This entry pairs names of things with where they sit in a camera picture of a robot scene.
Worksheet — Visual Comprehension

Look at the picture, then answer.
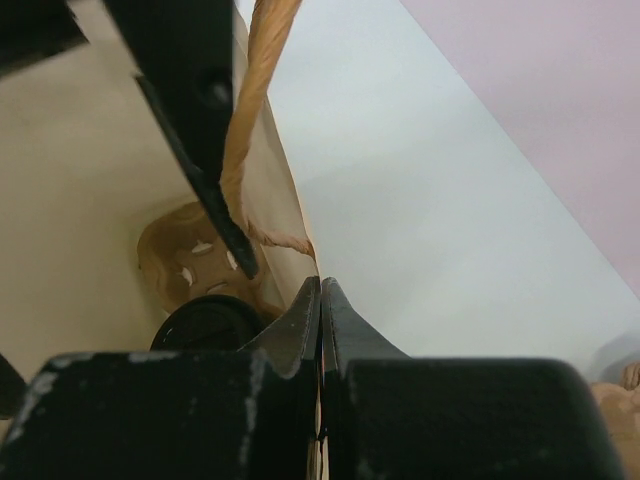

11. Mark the cardboard cup carrier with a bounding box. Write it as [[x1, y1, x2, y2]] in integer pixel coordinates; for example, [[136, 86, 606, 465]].
[[137, 202, 282, 323], [590, 362, 639, 446]]

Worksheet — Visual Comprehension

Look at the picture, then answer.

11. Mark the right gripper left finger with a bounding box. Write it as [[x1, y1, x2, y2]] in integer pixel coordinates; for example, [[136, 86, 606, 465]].
[[234, 276, 321, 479]]

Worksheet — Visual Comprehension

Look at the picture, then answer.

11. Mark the brown paper bag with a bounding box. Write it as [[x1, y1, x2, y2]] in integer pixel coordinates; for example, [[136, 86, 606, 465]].
[[0, 0, 331, 480]]

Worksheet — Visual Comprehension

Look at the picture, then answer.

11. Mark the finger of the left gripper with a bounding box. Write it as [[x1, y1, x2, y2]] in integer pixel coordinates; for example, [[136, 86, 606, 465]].
[[105, 0, 259, 278]]

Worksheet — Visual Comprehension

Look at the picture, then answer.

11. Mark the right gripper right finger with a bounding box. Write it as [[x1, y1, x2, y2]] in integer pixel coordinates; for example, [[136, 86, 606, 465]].
[[320, 277, 409, 479]]

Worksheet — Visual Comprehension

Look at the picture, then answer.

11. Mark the black cup lid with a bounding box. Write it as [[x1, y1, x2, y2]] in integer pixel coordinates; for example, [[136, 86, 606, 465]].
[[150, 294, 263, 351]]

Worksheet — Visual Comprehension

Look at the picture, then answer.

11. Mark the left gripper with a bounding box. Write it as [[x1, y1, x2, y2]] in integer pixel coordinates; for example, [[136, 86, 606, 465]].
[[1, 0, 98, 80]]

